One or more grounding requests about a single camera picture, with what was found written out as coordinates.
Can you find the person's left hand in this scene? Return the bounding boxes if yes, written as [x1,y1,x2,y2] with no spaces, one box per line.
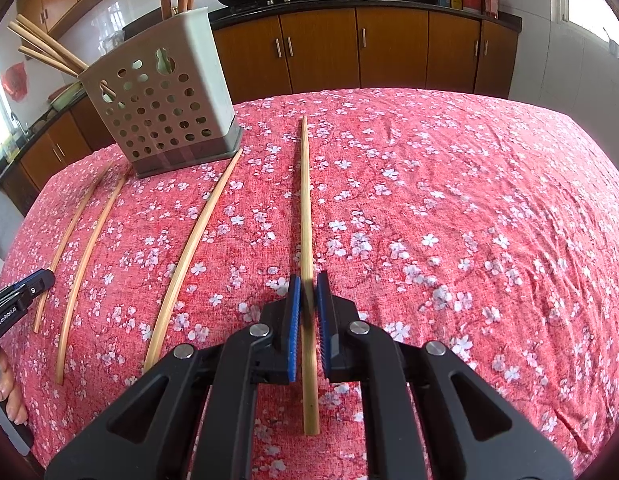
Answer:
[0,348,28,425]

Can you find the red floral tablecloth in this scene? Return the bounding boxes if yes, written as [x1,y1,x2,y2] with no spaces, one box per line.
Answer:
[0,89,619,471]

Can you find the green bowl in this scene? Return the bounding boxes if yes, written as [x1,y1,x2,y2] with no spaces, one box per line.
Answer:
[49,81,84,112]

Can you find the beige perforated utensil holder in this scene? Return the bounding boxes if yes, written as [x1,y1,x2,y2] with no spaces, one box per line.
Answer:
[80,8,244,178]

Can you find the lower wooden cabinets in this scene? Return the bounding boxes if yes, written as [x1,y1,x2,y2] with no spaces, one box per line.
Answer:
[0,4,523,216]

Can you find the white cup on windowsill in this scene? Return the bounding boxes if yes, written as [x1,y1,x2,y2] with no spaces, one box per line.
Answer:
[608,39,619,60]

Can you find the red plastic bag on wall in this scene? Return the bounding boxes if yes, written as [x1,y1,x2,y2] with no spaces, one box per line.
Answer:
[2,62,28,102]

